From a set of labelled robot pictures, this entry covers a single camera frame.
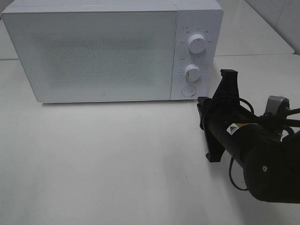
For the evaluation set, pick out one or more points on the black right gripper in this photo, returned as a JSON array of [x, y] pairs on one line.
[[222, 115]]

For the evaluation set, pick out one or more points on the round door release button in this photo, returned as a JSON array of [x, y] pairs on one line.
[[188, 91]]

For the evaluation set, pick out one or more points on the white timer knob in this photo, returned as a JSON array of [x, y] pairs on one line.
[[192, 73]]

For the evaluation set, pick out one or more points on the white microwave door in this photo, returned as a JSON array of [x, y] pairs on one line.
[[93, 57]]

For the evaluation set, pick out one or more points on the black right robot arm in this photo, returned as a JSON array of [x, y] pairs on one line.
[[266, 147]]

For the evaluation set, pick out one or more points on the upper white power knob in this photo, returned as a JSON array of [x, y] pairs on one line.
[[197, 43]]

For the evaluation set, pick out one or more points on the white microwave oven body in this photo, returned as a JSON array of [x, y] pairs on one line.
[[76, 51]]

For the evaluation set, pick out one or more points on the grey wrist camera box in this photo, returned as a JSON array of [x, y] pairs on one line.
[[276, 105]]

